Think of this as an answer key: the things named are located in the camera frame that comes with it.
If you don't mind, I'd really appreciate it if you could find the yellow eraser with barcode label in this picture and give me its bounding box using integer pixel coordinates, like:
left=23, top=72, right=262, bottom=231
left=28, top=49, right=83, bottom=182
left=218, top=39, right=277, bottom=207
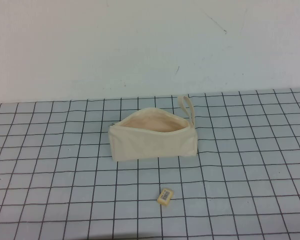
left=156, top=189, right=174, bottom=202

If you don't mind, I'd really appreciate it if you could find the cream canvas pencil case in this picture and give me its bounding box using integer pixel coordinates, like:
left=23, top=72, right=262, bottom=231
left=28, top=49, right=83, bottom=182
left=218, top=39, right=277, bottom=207
left=107, top=95, right=199, bottom=163

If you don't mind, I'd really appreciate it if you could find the grey grid-patterned tablecloth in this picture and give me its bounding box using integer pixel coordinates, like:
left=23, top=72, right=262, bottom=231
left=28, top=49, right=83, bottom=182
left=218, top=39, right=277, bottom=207
left=0, top=86, right=300, bottom=240

